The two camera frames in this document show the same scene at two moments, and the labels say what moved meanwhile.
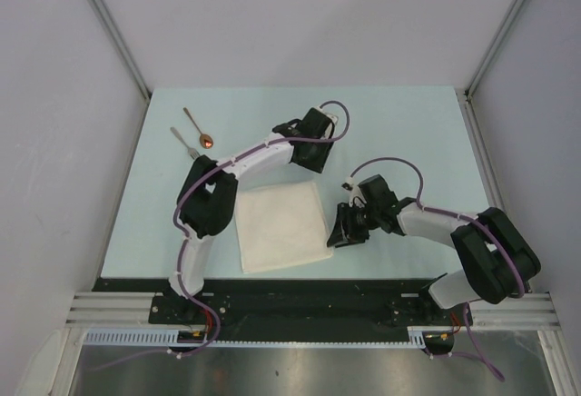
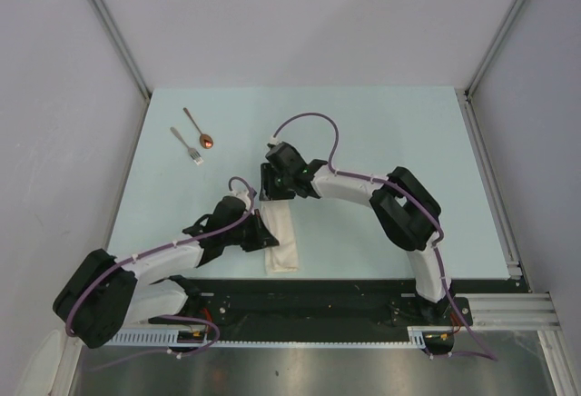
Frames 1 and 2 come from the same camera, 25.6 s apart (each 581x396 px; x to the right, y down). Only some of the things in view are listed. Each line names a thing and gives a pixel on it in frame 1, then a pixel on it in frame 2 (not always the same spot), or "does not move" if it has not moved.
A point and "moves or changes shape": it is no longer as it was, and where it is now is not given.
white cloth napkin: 281,225 moves or changes shape
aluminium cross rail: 527,311 does not move
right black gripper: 344,231 to 267,185
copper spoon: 205,140 does not move
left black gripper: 318,163 to 261,238
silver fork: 193,153 does not move
